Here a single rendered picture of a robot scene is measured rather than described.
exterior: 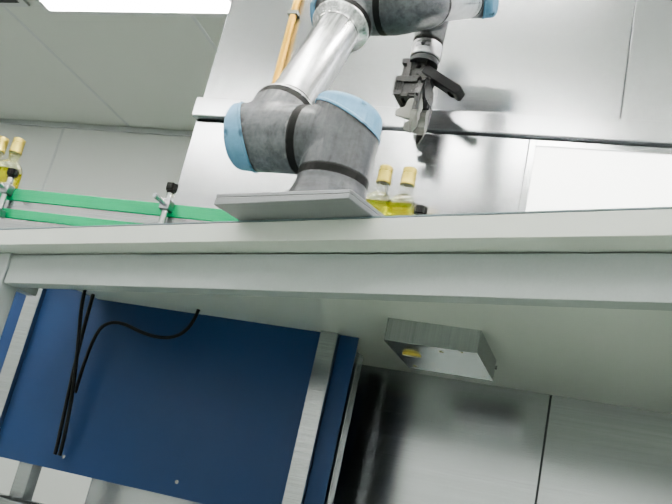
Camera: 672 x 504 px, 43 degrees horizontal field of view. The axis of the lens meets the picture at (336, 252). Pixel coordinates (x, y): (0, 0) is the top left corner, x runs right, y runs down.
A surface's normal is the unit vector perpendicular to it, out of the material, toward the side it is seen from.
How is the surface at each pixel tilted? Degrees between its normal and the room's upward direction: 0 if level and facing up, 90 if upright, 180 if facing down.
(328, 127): 90
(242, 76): 90
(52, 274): 90
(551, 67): 90
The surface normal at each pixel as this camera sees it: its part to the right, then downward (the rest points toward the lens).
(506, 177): -0.28, -0.35
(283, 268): -0.55, -0.36
